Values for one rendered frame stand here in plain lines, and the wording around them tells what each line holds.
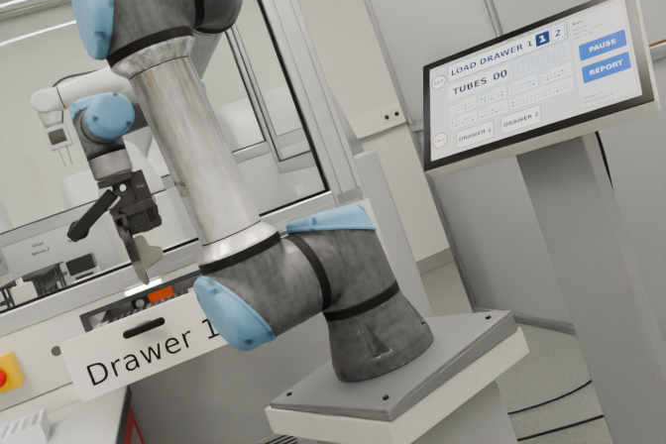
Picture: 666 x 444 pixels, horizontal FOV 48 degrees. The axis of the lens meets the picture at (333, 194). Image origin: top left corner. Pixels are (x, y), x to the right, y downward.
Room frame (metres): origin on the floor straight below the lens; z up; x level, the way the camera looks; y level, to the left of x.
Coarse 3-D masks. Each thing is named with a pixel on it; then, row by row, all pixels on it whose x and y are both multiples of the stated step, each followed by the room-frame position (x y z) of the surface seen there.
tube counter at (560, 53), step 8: (552, 48) 1.68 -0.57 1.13; (560, 48) 1.67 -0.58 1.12; (568, 48) 1.66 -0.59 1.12; (528, 56) 1.71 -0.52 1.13; (536, 56) 1.70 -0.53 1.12; (544, 56) 1.68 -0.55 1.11; (552, 56) 1.67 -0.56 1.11; (560, 56) 1.66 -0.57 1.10; (568, 56) 1.64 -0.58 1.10; (512, 64) 1.73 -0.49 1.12; (520, 64) 1.72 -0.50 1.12; (528, 64) 1.70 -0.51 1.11; (536, 64) 1.69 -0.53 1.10; (544, 64) 1.67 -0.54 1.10; (496, 72) 1.75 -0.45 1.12; (504, 72) 1.73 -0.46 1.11; (512, 72) 1.72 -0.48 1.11; (520, 72) 1.70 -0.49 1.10; (496, 80) 1.74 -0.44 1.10; (504, 80) 1.72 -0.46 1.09
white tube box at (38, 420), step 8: (24, 416) 1.45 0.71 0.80; (32, 416) 1.43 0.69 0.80; (40, 416) 1.41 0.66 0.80; (8, 424) 1.44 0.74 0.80; (16, 424) 1.42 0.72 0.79; (24, 424) 1.39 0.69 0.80; (32, 424) 1.37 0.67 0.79; (40, 424) 1.34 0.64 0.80; (48, 424) 1.43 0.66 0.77; (0, 432) 1.40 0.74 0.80; (8, 432) 1.37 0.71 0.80; (16, 432) 1.35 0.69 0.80; (24, 432) 1.33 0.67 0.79; (32, 432) 1.34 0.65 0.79; (40, 432) 1.34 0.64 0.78; (48, 432) 1.39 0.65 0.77; (0, 440) 1.32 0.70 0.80; (8, 440) 1.33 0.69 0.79; (16, 440) 1.33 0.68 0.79; (24, 440) 1.33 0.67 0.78; (32, 440) 1.34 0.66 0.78; (40, 440) 1.34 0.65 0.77
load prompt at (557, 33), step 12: (564, 24) 1.69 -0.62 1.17; (528, 36) 1.74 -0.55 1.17; (540, 36) 1.72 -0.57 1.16; (552, 36) 1.70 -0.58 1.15; (564, 36) 1.68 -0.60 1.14; (504, 48) 1.77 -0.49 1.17; (516, 48) 1.75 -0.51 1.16; (528, 48) 1.72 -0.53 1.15; (540, 48) 1.70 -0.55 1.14; (468, 60) 1.82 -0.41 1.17; (480, 60) 1.80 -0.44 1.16; (492, 60) 1.77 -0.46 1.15; (504, 60) 1.75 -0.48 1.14; (456, 72) 1.83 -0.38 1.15; (468, 72) 1.80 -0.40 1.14
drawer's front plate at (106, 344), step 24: (144, 312) 1.32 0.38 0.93; (168, 312) 1.33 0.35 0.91; (192, 312) 1.34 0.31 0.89; (96, 336) 1.30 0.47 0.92; (120, 336) 1.31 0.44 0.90; (144, 336) 1.32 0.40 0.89; (168, 336) 1.33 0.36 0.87; (192, 336) 1.34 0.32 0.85; (216, 336) 1.34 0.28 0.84; (72, 360) 1.29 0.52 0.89; (96, 360) 1.30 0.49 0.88; (120, 360) 1.31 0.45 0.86; (144, 360) 1.32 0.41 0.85; (168, 360) 1.32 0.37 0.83; (120, 384) 1.31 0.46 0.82
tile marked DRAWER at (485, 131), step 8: (472, 128) 1.71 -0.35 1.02; (480, 128) 1.70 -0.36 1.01; (488, 128) 1.68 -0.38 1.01; (456, 136) 1.73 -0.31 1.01; (464, 136) 1.72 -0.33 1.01; (472, 136) 1.70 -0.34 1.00; (480, 136) 1.69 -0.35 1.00; (488, 136) 1.67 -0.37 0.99; (456, 144) 1.72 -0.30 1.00; (464, 144) 1.71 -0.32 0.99; (472, 144) 1.69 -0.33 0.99
